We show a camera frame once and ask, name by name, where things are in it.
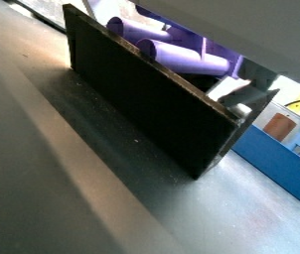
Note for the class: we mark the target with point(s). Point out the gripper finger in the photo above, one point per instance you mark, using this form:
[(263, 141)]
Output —
[(240, 90)]

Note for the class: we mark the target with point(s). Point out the purple three prong object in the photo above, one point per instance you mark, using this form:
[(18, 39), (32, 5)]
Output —
[(176, 47)]

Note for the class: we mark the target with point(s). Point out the black curved fixture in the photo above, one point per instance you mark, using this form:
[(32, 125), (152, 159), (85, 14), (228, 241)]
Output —
[(193, 128)]

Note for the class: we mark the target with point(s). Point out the blue peg board base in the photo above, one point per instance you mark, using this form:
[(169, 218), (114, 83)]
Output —
[(271, 157)]

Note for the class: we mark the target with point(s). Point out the brown cylinder peg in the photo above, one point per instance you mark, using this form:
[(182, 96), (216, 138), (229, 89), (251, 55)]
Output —
[(279, 126)]

